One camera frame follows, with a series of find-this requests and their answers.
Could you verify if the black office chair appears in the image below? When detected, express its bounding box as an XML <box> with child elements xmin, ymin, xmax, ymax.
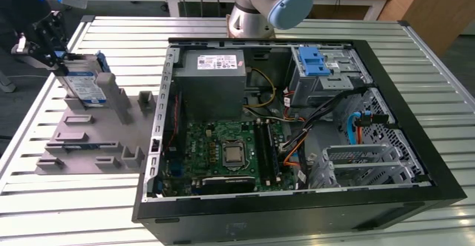
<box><xmin>0</xmin><ymin>33</ymin><xmax>41</xmax><ymax>63</ymax></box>

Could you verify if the black cable bundle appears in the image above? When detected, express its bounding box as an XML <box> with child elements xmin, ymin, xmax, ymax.
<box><xmin>281</xmin><ymin>87</ymin><xmax>372</xmax><ymax>152</ymax></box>

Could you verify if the grey parts rack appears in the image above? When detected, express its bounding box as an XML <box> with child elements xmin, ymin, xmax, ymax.
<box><xmin>36</xmin><ymin>72</ymin><xmax>160</xmax><ymax>176</ymax></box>

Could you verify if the blue wire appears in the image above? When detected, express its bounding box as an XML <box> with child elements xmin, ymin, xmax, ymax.
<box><xmin>347</xmin><ymin>112</ymin><xmax>372</xmax><ymax>145</ymax></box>

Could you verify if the green motherboard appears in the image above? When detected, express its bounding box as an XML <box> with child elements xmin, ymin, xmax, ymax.
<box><xmin>161</xmin><ymin>119</ymin><xmax>301</xmax><ymax>196</ymax></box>

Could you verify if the red wire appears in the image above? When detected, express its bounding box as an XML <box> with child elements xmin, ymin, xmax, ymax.
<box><xmin>355</xmin><ymin>117</ymin><xmax>368</xmax><ymax>145</ymax></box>

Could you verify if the wooden cabinet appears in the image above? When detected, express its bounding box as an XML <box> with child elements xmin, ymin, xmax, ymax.
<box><xmin>380</xmin><ymin>0</ymin><xmax>475</xmax><ymax>57</ymax></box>

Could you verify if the grey metal stand foot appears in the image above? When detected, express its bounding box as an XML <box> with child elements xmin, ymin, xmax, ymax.
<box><xmin>0</xmin><ymin>70</ymin><xmax>17</xmax><ymax>94</ymax></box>

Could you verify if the CPU socket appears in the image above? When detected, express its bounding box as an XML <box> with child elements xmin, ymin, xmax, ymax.
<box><xmin>220</xmin><ymin>139</ymin><xmax>249</xmax><ymax>172</ymax></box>

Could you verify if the metal optical drive cage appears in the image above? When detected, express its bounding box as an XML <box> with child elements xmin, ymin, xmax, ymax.
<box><xmin>288</xmin><ymin>45</ymin><xmax>372</xmax><ymax>107</ymax></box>

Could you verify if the black wire connector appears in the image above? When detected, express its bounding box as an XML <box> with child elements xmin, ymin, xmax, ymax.
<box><xmin>362</xmin><ymin>113</ymin><xmax>390</xmax><ymax>126</ymax></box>

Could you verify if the hard disk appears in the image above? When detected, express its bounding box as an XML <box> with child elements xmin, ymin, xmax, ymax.
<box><xmin>55</xmin><ymin>50</ymin><xmax>111</xmax><ymax>109</ymax></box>

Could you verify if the black graphics card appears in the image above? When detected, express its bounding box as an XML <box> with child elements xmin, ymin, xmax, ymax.
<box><xmin>191</xmin><ymin>175</ymin><xmax>256</xmax><ymax>195</ymax></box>

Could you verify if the black RAM slot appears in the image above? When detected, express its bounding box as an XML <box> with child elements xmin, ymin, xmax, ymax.
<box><xmin>255</xmin><ymin>120</ymin><xmax>273</xmax><ymax>185</ymax></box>
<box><xmin>265</xmin><ymin>120</ymin><xmax>283</xmax><ymax>183</ymax></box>

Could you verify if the silver CPU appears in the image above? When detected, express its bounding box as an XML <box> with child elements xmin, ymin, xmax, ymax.
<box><xmin>221</xmin><ymin>145</ymin><xmax>244</xmax><ymax>165</ymax></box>

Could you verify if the black PC case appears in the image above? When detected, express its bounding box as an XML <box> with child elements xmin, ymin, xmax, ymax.
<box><xmin>131</xmin><ymin>36</ymin><xmax>467</xmax><ymax>245</ymax></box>

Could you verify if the blue plastic drive latch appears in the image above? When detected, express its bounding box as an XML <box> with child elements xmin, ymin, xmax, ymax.
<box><xmin>297</xmin><ymin>46</ymin><xmax>331</xmax><ymax>77</ymax></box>

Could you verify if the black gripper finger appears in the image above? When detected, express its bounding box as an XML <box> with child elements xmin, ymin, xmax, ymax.
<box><xmin>11</xmin><ymin>33</ymin><xmax>60</xmax><ymax>69</ymax></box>
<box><xmin>36</xmin><ymin>11</ymin><xmax>71</xmax><ymax>76</ymax></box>

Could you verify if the grey power supply unit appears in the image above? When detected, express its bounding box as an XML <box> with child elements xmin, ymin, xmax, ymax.
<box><xmin>173</xmin><ymin>48</ymin><xmax>248</xmax><ymax>121</ymax></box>

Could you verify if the orange wire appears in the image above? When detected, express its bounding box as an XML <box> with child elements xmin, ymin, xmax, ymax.
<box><xmin>283</xmin><ymin>139</ymin><xmax>308</xmax><ymax>169</ymax></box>

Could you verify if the yellow wire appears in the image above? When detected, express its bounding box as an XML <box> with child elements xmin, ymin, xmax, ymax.
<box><xmin>243</xmin><ymin>67</ymin><xmax>277</xmax><ymax>109</ymax></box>

